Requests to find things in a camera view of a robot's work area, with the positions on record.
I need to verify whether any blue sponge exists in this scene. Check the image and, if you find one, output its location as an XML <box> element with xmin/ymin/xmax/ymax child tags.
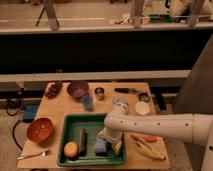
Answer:
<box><xmin>94</xmin><ymin>137</ymin><xmax>108</xmax><ymax>156</ymax></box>

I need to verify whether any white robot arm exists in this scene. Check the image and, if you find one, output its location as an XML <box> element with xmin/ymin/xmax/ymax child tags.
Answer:
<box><xmin>97</xmin><ymin>103</ymin><xmax>213</xmax><ymax>171</ymax></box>

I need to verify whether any orange carrot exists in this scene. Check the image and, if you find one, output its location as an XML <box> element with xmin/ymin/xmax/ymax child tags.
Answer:
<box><xmin>130</xmin><ymin>134</ymin><xmax>157</xmax><ymax>143</ymax></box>

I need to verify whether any dark brush block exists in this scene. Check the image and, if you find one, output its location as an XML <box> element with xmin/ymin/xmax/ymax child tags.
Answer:
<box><xmin>79</xmin><ymin>128</ymin><xmax>87</xmax><ymax>156</ymax></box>

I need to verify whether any grey blue cloth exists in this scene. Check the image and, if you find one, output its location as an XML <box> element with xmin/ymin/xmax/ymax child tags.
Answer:
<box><xmin>113</xmin><ymin>98</ymin><xmax>128</xmax><ymax>107</ymax></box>

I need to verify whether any red yellow apple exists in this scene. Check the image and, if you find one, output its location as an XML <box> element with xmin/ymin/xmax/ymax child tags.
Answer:
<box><xmin>64</xmin><ymin>141</ymin><xmax>79</xmax><ymax>158</ymax></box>

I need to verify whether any white cup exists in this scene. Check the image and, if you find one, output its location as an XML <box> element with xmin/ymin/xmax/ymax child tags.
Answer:
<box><xmin>135</xmin><ymin>101</ymin><xmax>150</xmax><ymax>115</ymax></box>

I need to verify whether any green plastic tray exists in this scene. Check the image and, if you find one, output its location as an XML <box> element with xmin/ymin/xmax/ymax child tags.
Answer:
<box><xmin>57</xmin><ymin>114</ymin><xmax>126</xmax><ymax>167</ymax></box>

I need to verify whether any blue plastic cup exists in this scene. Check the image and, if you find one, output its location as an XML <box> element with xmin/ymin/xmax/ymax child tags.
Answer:
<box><xmin>81</xmin><ymin>95</ymin><xmax>93</xmax><ymax>111</ymax></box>

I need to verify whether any small dark round lid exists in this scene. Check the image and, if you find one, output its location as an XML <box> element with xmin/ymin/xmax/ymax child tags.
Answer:
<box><xmin>138</xmin><ymin>93</ymin><xmax>150</xmax><ymax>102</ymax></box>

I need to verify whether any small metal cup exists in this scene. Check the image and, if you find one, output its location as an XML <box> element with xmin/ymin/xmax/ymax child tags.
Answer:
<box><xmin>95</xmin><ymin>87</ymin><xmax>105</xmax><ymax>100</ymax></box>

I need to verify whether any purple bowl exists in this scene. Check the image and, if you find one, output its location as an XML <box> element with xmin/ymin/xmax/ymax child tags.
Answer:
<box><xmin>67</xmin><ymin>80</ymin><xmax>89</xmax><ymax>98</ymax></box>

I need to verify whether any orange plastic bowl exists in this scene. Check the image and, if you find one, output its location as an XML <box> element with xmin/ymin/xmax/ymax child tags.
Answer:
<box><xmin>27</xmin><ymin>118</ymin><xmax>54</xmax><ymax>144</ymax></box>

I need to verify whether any bunch of dark grapes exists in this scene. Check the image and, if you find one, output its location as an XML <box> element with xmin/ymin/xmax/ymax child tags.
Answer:
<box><xmin>45</xmin><ymin>81</ymin><xmax>63</xmax><ymax>99</ymax></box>

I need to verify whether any blue power box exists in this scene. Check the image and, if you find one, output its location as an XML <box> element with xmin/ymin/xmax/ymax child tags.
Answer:
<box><xmin>23</xmin><ymin>105</ymin><xmax>38</xmax><ymax>123</ymax></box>

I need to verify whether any black handled knife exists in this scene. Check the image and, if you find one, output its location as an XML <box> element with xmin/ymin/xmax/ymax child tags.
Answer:
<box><xmin>114</xmin><ymin>88</ymin><xmax>141</xmax><ymax>94</ymax></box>

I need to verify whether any black cable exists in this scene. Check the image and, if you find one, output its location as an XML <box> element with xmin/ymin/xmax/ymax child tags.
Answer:
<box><xmin>5</xmin><ymin>87</ymin><xmax>28</xmax><ymax>151</ymax></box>

